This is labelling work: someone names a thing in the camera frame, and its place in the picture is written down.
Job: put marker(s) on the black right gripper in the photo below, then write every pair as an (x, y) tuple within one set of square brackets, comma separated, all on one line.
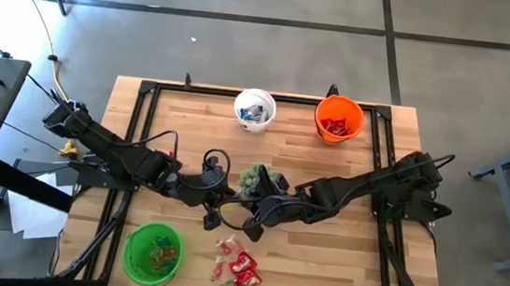
[(277, 208)]

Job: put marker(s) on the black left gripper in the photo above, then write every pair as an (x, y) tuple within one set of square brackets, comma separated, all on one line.
[(194, 193)]

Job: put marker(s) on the red Skittles candy pack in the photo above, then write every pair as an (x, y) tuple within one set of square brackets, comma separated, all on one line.
[(340, 122), (170, 153), (341, 131), (247, 281), (242, 262), (329, 124)]

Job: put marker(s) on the green plastic bucket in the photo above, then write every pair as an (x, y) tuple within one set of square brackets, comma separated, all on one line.
[(135, 244)]

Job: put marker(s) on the blue white candy bar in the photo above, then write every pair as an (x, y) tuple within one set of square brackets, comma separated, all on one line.
[(263, 114), (254, 116), (243, 114)]

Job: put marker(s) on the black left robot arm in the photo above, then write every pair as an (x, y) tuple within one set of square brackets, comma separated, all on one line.
[(109, 143)]

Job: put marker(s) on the clear wrapped pink candy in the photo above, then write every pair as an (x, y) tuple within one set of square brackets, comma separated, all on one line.
[(237, 242)]

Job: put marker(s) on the green succulent in grey pot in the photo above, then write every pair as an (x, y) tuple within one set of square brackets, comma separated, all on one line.
[(249, 177)]

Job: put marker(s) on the white plastic bucket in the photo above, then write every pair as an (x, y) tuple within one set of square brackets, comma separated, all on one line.
[(266, 99)]

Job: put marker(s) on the black table clamp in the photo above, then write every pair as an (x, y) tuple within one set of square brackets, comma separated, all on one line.
[(333, 89), (188, 80)]

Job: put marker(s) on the orange plastic pumpkin bucket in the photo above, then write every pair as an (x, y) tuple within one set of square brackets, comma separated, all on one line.
[(347, 109)]

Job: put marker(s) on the white paper sheets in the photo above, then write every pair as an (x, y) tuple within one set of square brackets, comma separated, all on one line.
[(32, 220)]

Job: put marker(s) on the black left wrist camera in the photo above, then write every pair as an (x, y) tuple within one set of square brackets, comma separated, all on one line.
[(214, 167)]

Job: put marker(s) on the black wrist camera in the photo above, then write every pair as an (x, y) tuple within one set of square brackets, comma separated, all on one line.
[(214, 167), (274, 182)]

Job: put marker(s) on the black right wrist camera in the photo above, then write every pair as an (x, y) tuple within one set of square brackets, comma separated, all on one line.
[(274, 182)]

